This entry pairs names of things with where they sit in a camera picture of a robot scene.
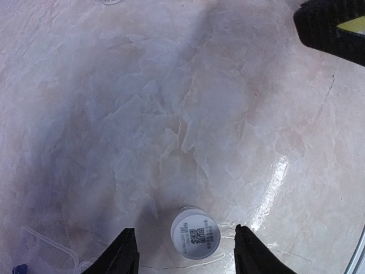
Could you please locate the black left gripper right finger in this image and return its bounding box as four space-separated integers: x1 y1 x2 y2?
234 224 294 274

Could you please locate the green plastic bowl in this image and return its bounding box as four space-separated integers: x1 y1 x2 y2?
337 16 365 35

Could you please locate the clear plastic pill organizer box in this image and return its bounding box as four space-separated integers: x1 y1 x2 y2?
12 227 80 273

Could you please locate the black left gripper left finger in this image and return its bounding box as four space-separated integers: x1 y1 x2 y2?
82 228 140 274

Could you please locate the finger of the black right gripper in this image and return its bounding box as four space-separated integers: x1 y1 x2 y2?
293 0 364 66

